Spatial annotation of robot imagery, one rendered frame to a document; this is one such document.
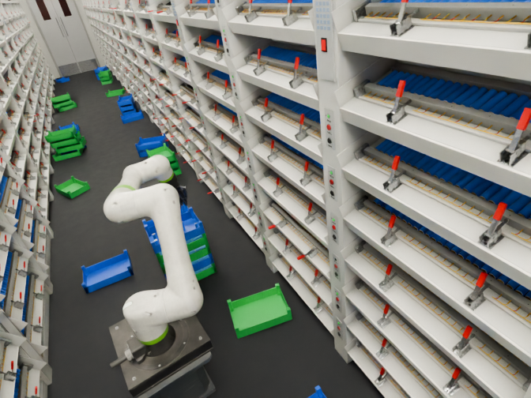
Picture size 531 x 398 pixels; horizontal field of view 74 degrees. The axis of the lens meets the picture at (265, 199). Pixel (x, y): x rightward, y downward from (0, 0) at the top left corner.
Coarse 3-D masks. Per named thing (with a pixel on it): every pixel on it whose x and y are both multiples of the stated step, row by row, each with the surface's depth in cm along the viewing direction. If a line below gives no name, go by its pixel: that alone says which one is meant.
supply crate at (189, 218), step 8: (192, 208) 216; (184, 216) 218; (192, 216) 219; (184, 224) 216; (192, 224) 214; (200, 224) 202; (152, 232) 212; (184, 232) 209; (192, 232) 202; (200, 232) 204; (152, 240) 207; (160, 248) 196
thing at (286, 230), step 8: (272, 200) 189; (264, 208) 189; (272, 208) 188; (272, 216) 184; (288, 224) 175; (288, 232) 171; (296, 232) 169; (296, 240) 166; (304, 240) 163; (304, 248) 160; (320, 256) 153; (312, 264) 157; (320, 264) 151; (328, 272) 140
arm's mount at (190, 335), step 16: (192, 320) 151; (112, 336) 149; (128, 336) 148; (176, 336) 145; (192, 336) 144; (208, 336) 144; (176, 352) 139; (192, 352) 140; (128, 368) 136; (144, 368) 135; (160, 368) 135; (176, 368) 138; (128, 384) 131; (144, 384) 132
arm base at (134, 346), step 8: (168, 328) 143; (168, 336) 142; (128, 344) 138; (136, 344) 138; (144, 344) 137; (152, 344) 137; (160, 344) 138; (168, 344) 141; (128, 352) 136; (136, 352) 136; (144, 352) 138; (152, 352) 138; (160, 352) 139; (120, 360) 135; (128, 360) 136; (136, 360) 137; (144, 360) 138; (112, 368) 134
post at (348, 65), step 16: (336, 0) 81; (336, 32) 85; (336, 48) 87; (336, 64) 89; (352, 64) 91; (368, 64) 93; (320, 80) 98; (336, 80) 92; (320, 96) 101; (320, 112) 104; (336, 112) 97; (336, 128) 100; (352, 128) 101; (336, 144) 103; (336, 160) 106; (336, 176) 110; (352, 192) 112; (336, 208) 117; (352, 240) 123; (352, 272) 132; (336, 336) 161; (352, 336) 153
